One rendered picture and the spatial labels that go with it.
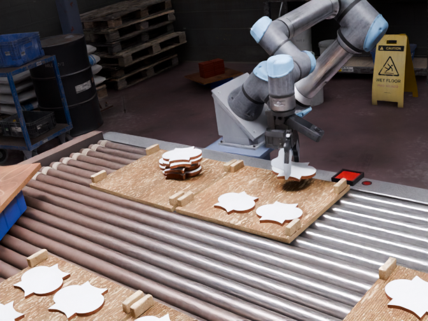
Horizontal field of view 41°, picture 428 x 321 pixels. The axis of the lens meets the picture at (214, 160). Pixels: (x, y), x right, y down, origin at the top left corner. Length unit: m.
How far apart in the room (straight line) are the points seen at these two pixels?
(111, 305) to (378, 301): 0.61
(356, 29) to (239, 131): 0.62
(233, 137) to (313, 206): 0.74
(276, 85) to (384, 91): 3.73
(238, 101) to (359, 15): 0.58
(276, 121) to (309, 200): 0.25
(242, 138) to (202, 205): 0.61
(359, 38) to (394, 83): 3.29
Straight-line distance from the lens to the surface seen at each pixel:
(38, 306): 1.50
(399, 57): 5.29
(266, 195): 1.78
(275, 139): 1.73
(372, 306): 1.31
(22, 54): 5.01
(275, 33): 1.76
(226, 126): 2.35
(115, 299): 1.44
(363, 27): 2.02
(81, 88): 5.65
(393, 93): 5.32
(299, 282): 1.42
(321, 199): 1.73
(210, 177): 1.95
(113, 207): 1.91
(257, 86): 2.22
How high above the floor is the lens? 1.73
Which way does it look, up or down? 22 degrees down
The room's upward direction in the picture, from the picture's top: 8 degrees counter-clockwise
